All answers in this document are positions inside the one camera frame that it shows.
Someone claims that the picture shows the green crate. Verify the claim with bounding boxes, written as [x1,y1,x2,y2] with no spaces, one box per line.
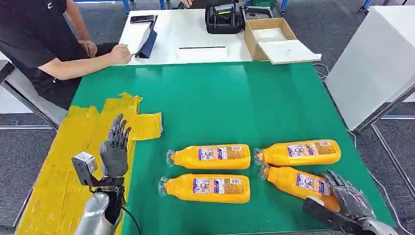
[249,0,277,9]

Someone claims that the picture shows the white flat box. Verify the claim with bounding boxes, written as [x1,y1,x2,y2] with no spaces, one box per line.
[177,46,228,63]

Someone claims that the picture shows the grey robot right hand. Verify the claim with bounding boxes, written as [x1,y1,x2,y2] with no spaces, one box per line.
[321,169,377,225]

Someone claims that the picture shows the grey black device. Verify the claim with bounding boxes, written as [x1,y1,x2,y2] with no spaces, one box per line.
[241,5,275,21]

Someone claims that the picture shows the white side table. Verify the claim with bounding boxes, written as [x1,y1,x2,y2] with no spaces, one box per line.
[324,4,415,134]

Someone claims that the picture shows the person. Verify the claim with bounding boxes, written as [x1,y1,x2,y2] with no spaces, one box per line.
[0,0,132,111]
[179,0,209,9]

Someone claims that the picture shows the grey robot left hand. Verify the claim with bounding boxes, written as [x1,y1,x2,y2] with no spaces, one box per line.
[99,114,132,179]

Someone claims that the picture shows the black phone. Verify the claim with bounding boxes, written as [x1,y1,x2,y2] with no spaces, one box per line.
[130,14,156,24]

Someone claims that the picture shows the white flat board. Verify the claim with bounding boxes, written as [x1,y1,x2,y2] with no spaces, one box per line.
[257,39,323,65]

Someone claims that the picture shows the white foam sheet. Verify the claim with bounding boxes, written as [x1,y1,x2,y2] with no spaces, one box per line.
[252,27,288,43]

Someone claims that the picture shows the green table mat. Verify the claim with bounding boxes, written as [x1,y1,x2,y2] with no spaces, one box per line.
[66,61,397,235]

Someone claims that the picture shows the orange drink bottle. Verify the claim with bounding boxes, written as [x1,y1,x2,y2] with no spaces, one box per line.
[260,164,341,213]
[158,173,251,205]
[166,144,251,170]
[254,139,342,167]

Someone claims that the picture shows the white cable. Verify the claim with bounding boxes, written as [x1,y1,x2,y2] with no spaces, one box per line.
[312,63,330,82]
[346,129,415,235]

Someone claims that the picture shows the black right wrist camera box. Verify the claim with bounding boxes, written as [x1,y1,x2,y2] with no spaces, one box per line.
[301,197,361,235]

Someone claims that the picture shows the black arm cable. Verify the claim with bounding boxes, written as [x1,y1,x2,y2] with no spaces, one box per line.
[121,205,142,235]

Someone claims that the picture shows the tablet in blue case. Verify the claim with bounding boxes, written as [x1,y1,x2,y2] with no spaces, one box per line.
[134,14,159,59]

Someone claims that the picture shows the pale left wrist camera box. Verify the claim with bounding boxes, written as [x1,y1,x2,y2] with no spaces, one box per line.
[70,151,99,188]

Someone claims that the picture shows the brown cardboard box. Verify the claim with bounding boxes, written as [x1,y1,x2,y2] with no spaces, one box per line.
[243,17,298,62]

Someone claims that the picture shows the black case device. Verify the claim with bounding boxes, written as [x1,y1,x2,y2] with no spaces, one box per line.
[205,2,246,35]

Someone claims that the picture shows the person's left hand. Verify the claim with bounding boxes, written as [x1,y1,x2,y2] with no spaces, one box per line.
[78,40,98,59]

